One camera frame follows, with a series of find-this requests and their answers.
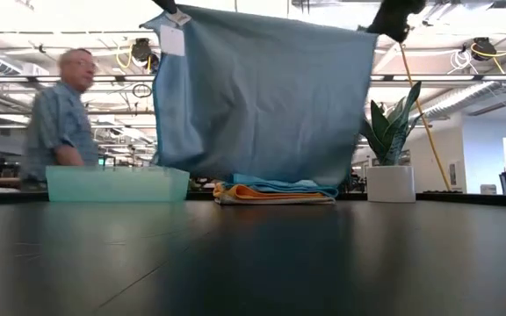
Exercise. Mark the white wall panel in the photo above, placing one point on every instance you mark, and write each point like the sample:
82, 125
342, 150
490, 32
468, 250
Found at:
455, 173

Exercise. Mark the small white bin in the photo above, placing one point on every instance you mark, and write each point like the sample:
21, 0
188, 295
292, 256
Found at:
488, 188

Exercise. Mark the bright blue microfiber towel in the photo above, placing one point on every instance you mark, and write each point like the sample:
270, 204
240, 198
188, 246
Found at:
288, 184

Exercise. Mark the snake plant in white pot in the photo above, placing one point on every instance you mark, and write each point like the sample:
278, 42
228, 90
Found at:
389, 182

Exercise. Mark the pale blue teal-edged towel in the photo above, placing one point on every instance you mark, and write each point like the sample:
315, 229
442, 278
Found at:
257, 101

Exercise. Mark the black table frame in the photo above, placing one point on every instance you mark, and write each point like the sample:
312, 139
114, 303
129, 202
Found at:
7, 197

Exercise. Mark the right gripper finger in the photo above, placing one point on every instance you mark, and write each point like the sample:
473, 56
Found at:
378, 25
400, 30

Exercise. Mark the person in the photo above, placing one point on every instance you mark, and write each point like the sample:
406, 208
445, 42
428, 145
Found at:
59, 123

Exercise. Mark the teal plastic bin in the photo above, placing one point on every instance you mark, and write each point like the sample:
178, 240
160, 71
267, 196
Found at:
117, 184

